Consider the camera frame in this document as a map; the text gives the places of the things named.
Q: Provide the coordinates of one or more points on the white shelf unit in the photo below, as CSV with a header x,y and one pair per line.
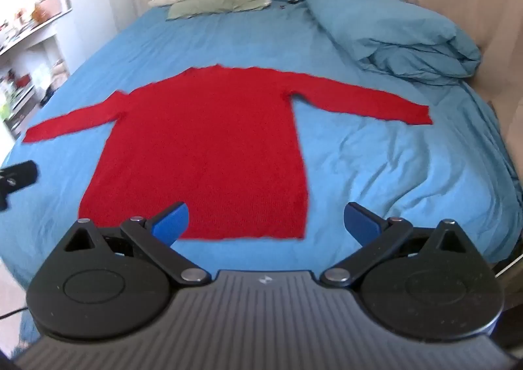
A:
x,y
28,51

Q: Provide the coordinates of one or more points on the bed with blue sheet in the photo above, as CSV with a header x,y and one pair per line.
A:
x,y
367,166

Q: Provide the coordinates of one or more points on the red knit sweater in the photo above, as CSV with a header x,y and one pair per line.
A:
x,y
204,141

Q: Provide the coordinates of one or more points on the blue duvet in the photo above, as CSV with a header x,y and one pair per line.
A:
x,y
384,27

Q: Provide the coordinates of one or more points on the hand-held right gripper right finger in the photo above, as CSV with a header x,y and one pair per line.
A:
x,y
361,223

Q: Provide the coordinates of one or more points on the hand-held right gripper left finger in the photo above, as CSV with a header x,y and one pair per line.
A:
x,y
171,223

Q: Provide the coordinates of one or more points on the small dark object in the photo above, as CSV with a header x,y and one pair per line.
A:
x,y
291,1

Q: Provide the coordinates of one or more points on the green pillow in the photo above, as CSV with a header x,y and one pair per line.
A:
x,y
220,2

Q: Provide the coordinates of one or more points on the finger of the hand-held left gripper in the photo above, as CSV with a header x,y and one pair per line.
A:
x,y
18,174

